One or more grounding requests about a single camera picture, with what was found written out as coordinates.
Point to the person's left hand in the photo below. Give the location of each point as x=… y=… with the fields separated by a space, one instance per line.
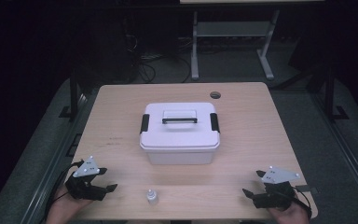
x=62 y=211

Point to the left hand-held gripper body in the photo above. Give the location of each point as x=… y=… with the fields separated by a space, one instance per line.
x=85 y=186

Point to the person's right hand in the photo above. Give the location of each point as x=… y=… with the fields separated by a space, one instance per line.
x=290 y=216

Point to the aluminium floor rail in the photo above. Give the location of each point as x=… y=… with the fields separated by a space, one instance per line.
x=348 y=155
x=56 y=161

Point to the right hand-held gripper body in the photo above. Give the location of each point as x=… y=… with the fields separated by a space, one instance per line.
x=275 y=196

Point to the white box lid black latches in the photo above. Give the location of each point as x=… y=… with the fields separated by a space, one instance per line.
x=180 y=137

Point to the grey metal stand frame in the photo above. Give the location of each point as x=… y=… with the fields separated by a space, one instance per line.
x=230 y=29

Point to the black tape strip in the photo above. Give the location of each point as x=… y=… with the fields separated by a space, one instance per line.
x=306 y=188

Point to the white plastic storage box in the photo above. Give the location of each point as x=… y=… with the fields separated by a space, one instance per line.
x=180 y=158

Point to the black upright stand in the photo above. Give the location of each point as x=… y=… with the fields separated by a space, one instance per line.
x=73 y=96
x=330 y=96

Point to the small white dropper bottle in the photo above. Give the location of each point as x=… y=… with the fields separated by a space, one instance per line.
x=152 y=197

